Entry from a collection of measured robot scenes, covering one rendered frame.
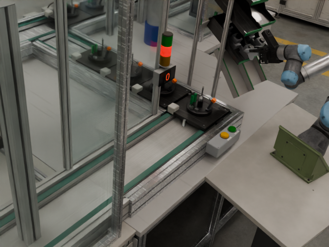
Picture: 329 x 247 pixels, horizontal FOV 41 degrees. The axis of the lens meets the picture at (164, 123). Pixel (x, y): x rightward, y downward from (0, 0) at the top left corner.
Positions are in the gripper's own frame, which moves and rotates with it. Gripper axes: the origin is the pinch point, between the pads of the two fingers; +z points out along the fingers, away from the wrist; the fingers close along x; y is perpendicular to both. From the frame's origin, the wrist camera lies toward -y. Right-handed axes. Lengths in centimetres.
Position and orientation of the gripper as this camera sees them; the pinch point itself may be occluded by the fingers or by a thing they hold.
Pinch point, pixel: (248, 48)
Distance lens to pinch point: 236.2
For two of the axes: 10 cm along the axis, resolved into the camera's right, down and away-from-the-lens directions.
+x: 7.7, -3.0, 5.6
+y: 1.7, 9.4, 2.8
